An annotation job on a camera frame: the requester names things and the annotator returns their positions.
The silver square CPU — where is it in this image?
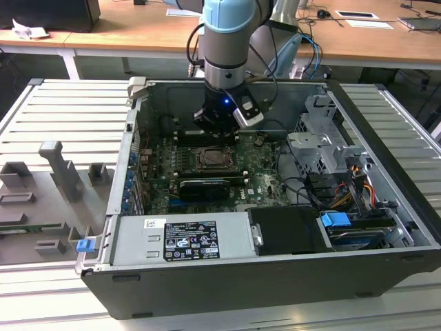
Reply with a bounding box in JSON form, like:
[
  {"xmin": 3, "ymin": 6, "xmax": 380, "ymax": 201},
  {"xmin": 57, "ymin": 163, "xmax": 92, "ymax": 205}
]
[{"xmin": 203, "ymin": 151, "xmax": 227, "ymax": 168}]

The metal socket cover frame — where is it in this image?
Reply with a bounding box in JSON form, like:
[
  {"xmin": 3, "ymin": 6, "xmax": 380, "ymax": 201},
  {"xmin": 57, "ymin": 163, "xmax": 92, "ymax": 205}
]
[{"xmin": 195, "ymin": 147, "xmax": 238, "ymax": 170}]

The black RAM slot row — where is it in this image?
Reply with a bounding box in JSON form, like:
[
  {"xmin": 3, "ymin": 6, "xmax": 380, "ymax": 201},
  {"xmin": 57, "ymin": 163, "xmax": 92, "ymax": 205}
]
[
  {"xmin": 174, "ymin": 129, "xmax": 241, "ymax": 148},
  {"xmin": 177, "ymin": 168, "xmax": 249, "ymax": 184}
]

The CPU socket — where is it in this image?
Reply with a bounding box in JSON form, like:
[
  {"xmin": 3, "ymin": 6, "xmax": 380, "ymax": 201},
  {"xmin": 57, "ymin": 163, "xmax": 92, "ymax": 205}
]
[{"xmin": 194, "ymin": 145, "xmax": 241, "ymax": 172}]

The black graphics card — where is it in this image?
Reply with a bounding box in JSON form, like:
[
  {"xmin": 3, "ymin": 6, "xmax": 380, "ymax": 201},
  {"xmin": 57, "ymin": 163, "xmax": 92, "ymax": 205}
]
[{"xmin": 177, "ymin": 177, "xmax": 232, "ymax": 203}]

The green motherboard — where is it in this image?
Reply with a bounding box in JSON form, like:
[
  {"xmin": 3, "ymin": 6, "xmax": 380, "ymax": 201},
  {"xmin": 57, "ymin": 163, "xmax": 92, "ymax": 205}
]
[{"xmin": 139, "ymin": 130, "xmax": 290, "ymax": 213}]

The grey case release latch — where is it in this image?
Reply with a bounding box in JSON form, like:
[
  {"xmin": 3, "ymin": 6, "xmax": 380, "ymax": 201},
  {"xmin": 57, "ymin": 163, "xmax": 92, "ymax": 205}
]
[{"xmin": 126, "ymin": 76, "xmax": 150, "ymax": 101}]

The pale blue teach pendant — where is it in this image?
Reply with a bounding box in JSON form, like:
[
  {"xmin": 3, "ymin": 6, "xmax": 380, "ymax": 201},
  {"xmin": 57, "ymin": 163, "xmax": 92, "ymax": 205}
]
[{"xmin": 267, "ymin": 32, "xmax": 303, "ymax": 79}]

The silver metal drive cage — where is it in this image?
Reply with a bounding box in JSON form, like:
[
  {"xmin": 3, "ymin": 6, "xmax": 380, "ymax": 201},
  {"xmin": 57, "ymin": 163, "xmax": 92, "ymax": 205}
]
[{"xmin": 285, "ymin": 94, "xmax": 372, "ymax": 177}]

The white paper sheet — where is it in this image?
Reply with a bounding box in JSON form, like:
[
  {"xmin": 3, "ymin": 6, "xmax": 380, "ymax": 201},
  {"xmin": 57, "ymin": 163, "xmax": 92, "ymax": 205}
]
[
  {"xmin": 345, "ymin": 19, "xmax": 396, "ymax": 30},
  {"xmin": 165, "ymin": 7, "xmax": 204, "ymax": 18}
]

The wooden desk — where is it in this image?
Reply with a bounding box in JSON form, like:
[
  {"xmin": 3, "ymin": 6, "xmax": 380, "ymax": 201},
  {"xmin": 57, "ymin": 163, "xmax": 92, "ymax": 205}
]
[{"xmin": 0, "ymin": 0, "xmax": 441, "ymax": 81}]

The grey power supply unit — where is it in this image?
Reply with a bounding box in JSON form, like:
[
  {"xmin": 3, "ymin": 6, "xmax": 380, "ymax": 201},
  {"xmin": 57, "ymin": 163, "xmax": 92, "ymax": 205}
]
[{"xmin": 110, "ymin": 212, "xmax": 258, "ymax": 267}]

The blue disk carrier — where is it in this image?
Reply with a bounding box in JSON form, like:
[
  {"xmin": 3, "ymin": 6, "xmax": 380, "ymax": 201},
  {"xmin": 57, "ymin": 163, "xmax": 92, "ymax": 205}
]
[{"xmin": 319, "ymin": 211, "xmax": 351, "ymax": 229}]

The black open PC case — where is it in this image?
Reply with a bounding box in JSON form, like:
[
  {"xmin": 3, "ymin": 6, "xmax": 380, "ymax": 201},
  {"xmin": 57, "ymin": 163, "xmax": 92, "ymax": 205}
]
[{"xmin": 74, "ymin": 76, "xmax": 441, "ymax": 320}]

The hard disk drive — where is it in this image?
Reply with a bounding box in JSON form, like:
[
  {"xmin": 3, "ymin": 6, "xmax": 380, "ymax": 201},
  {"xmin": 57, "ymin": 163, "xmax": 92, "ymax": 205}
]
[{"xmin": 325, "ymin": 225, "xmax": 387, "ymax": 251}]

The grey parts rack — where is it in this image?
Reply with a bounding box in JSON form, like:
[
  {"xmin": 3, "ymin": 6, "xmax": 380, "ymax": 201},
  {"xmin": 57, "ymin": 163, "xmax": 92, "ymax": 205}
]
[{"xmin": 0, "ymin": 140, "xmax": 117, "ymax": 267}]

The black box on desk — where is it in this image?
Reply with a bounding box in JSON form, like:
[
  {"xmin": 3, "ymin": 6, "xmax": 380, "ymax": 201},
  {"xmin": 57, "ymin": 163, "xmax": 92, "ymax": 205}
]
[{"xmin": 0, "ymin": 0, "xmax": 102, "ymax": 34}]

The crumpled white paper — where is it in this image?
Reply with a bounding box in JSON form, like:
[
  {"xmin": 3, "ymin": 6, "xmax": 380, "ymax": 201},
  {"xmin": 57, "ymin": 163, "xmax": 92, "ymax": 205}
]
[{"xmin": 11, "ymin": 18, "xmax": 50, "ymax": 40}]

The green RAM stick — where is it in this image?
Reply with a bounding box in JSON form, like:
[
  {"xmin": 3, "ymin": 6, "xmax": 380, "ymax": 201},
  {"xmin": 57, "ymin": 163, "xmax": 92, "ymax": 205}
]
[{"xmin": 0, "ymin": 223, "xmax": 63, "ymax": 235}]

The black office chair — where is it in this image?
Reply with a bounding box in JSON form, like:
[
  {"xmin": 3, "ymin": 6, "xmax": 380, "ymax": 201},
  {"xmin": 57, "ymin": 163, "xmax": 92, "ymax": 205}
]
[{"xmin": 426, "ymin": 109, "xmax": 441, "ymax": 139}]

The grey laptop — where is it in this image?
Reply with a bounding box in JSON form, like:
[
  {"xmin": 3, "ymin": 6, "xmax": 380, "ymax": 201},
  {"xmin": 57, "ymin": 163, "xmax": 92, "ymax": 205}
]
[{"xmin": 397, "ymin": 14, "xmax": 441, "ymax": 32}]

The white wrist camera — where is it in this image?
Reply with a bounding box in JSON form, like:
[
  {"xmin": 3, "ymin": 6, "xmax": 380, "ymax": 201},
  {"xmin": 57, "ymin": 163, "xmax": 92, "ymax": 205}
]
[{"xmin": 232, "ymin": 95, "xmax": 265, "ymax": 130}]

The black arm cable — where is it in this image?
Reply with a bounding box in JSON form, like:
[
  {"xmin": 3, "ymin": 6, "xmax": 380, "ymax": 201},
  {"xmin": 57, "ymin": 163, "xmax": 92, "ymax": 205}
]
[{"xmin": 186, "ymin": 21, "xmax": 279, "ymax": 112}]

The black cable in case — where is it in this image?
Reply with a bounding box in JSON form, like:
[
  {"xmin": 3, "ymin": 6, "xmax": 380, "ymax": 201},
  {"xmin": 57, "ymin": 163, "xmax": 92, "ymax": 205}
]
[{"xmin": 274, "ymin": 174, "xmax": 322, "ymax": 208}]

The blue cable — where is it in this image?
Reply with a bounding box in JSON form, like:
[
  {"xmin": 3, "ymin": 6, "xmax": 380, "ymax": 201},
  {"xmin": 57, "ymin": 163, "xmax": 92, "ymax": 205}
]
[{"xmin": 302, "ymin": 31, "xmax": 323, "ymax": 75}]

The yellow red wire bundle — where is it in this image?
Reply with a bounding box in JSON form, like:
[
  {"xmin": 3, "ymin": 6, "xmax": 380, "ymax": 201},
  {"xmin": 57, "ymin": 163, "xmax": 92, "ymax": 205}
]
[{"xmin": 329, "ymin": 164, "xmax": 377, "ymax": 210}]

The desk cable outlet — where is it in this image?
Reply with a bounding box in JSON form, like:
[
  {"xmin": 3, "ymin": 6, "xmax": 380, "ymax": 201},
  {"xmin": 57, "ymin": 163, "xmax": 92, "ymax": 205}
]
[{"xmin": 335, "ymin": 10, "xmax": 380, "ymax": 20}]

